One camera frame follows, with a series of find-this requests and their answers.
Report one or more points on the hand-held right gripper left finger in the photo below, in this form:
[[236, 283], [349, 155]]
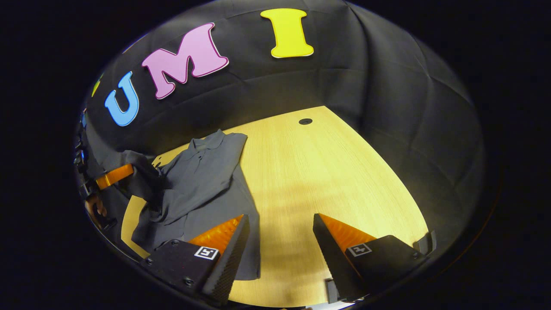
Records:
[[230, 262]]

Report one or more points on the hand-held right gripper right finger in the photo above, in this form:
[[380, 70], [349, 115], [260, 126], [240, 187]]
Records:
[[335, 262]]

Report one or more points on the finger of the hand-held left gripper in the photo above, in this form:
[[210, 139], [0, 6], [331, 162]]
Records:
[[114, 175]]

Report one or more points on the grey button-up shirt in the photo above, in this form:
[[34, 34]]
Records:
[[202, 181]]

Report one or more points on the round black table grommet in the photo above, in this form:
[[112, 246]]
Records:
[[305, 121]]

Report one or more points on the black backdrop cloth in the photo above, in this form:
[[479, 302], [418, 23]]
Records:
[[387, 86]]

